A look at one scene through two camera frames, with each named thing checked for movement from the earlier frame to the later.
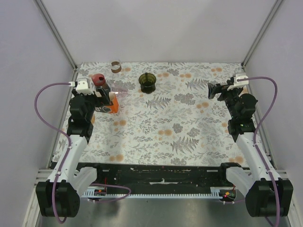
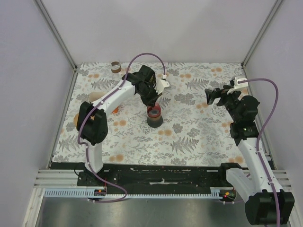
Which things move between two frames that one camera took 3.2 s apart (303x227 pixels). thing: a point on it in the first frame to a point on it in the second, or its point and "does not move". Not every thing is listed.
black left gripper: (101, 101) to (152, 101)
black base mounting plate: (161, 176) does not move
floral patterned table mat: (164, 117) does not move
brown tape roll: (116, 66) does not move
